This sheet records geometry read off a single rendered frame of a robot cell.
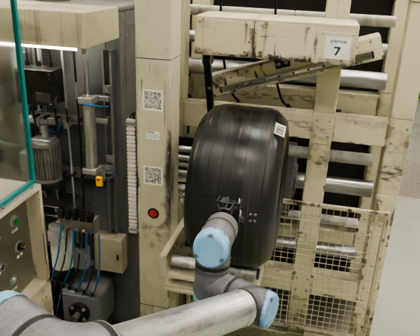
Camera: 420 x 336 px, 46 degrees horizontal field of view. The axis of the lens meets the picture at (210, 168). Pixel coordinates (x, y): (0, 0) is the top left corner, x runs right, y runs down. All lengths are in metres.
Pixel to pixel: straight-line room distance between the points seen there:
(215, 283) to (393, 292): 2.42
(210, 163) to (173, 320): 0.74
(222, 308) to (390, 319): 2.33
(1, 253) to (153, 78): 0.76
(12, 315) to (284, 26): 1.39
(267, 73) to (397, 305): 1.95
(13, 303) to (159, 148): 1.04
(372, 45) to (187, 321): 1.38
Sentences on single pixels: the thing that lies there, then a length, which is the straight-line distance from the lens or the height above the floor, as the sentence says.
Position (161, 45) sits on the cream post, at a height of 1.70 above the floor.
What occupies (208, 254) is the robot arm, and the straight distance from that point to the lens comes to 1.23.
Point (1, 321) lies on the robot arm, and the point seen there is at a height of 1.42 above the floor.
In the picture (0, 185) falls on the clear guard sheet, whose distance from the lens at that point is 1.58.
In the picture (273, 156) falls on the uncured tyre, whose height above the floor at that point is 1.39.
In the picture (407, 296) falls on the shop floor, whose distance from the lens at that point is 3.58.
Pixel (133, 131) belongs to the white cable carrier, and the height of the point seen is 1.38.
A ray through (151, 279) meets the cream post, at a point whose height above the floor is 0.75.
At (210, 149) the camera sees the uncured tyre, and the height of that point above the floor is 1.40.
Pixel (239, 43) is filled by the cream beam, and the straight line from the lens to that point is 1.92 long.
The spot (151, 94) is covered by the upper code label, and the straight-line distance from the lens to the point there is 1.76.
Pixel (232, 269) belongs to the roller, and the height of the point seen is 0.92.
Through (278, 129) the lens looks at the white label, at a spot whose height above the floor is 1.46.
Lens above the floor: 1.96
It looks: 22 degrees down
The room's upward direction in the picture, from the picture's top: 2 degrees clockwise
